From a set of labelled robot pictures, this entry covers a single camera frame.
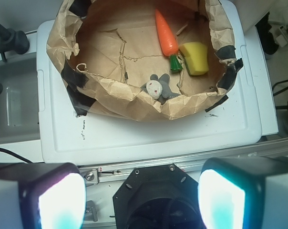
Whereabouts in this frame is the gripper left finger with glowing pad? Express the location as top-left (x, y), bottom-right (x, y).
top-left (0, 163), bottom-right (86, 229)

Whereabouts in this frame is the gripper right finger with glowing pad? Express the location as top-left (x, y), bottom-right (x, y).
top-left (198, 156), bottom-right (288, 229)

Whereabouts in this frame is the orange plastic carrot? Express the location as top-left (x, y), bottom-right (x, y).
top-left (155, 9), bottom-right (183, 73)

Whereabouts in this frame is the white plastic bin lid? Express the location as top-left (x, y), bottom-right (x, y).
top-left (37, 0), bottom-right (278, 165)

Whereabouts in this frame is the clear plastic container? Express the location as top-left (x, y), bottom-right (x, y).
top-left (0, 55), bottom-right (40, 144)

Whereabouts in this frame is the grey plush bunny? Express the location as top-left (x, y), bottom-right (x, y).
top-left (141, 73), bottom-right (180, 105)

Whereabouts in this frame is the yellow sponge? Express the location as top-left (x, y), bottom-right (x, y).
top-left (179, 42), bottom-right (209, 76)

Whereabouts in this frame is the black device right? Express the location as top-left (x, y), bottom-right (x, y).
top-left (255, 12), bottom-right (279, 59)

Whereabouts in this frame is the black clamp knob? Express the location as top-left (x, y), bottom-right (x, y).
top-left (0, 24), bottom-right (30, 62)

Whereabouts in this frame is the brown paper bag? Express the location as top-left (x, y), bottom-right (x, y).
top-left (46, 0), bottom-right (243, 122)

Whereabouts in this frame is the black cable left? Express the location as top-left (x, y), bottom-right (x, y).
top-left (0, 146), bottom-right (33, 164)

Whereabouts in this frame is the black cable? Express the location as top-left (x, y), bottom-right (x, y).
top-left (0, 146), bottom-right (33, 164)
top-left (271, 78), bottom-right (288, 97)

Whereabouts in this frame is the aluminium extrusion rail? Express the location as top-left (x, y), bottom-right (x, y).
top-left (79, 137), bottom-right (288, 186)

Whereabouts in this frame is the black octagonal mount plate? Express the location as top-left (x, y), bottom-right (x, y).
top-left (113, 164), bottom-right (205, 229)

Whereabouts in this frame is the black cable right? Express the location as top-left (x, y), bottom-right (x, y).
top-left (271, 78), bottom-right (288, 97)

